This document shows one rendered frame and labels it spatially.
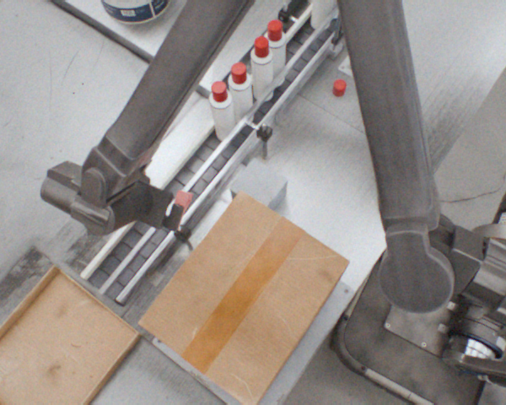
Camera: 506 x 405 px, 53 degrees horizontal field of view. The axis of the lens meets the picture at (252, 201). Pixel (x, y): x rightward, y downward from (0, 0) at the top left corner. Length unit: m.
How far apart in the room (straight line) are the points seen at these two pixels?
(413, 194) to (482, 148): 1.88
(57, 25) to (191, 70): 1.09
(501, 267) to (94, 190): 0.49
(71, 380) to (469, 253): 0.92
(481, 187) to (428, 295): 1.78
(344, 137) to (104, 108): 0.64
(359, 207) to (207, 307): 0.52
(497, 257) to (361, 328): 1.25
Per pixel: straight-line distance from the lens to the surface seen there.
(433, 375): 1.83
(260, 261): 0.90
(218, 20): 0.56
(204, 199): 1.21
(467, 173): 2.33
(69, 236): 1.31
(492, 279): 0.57
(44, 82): 1.54
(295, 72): 1.36
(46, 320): 1.28
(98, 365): 1.22
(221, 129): 1.20
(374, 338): 1.79
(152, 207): 0.82
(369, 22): 0.50
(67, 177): 0.76
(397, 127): 0.52
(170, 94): 0.60
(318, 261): 0.90
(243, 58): 1.40
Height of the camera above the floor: 1.99
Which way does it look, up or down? 69 degrees down
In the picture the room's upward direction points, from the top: 6 degrees counter-clockwise
